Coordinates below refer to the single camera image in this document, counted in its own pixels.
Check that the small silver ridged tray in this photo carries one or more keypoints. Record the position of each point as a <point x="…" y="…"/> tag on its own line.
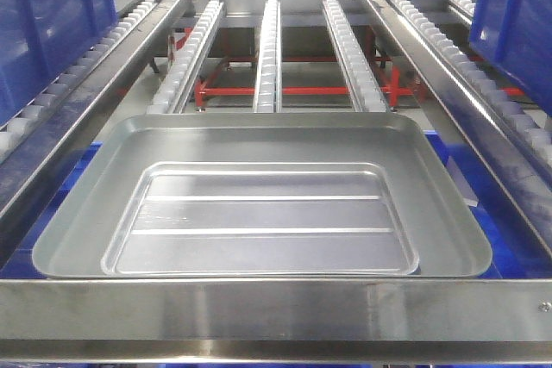
<point x="260" y="219"/>

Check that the large grey metal tray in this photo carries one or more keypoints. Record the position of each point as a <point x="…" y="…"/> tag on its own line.
<point x="434" y="215"/>

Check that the blue bin under tray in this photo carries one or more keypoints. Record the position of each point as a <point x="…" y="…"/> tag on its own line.
<point x="19" y="265"/>

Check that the middle roller track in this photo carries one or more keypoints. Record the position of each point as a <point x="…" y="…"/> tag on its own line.
<point x="268" y="83"/>

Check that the roller track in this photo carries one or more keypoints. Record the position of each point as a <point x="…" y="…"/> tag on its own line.
<point x="363" y="89"/>
<point x="268" y="83"/>
<point x="538" y="138"/>
<point x="179" y="83"/>
<point x="19" y="127"/>

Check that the right centre roller track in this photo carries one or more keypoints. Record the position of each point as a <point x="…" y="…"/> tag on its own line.
<point x="363" y="89"/>

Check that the left centre roller track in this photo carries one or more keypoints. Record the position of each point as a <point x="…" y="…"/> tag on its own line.
<point x="179" y="83"/>

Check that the far right roller track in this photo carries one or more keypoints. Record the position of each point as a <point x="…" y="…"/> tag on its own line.
<point x="538" y="138"/>

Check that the far left roller track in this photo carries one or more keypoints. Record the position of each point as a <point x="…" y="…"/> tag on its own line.
<point x="19" y="127"/>

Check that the blue bin upper left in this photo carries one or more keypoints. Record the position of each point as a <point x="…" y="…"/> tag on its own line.
<point x="40" y="39"/>

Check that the blue bin upper right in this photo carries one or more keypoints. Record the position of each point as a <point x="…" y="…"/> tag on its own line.
<point x="515" y="37"/>

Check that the red metal frame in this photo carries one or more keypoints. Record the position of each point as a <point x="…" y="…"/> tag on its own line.
<point x="309" y="67"/>

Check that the left steel divider rail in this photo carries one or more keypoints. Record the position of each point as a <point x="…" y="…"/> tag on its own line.
<point x="31" y="175"/>

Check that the steel front rack rail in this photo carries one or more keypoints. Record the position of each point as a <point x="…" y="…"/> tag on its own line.
<point x="389" y="320"/>

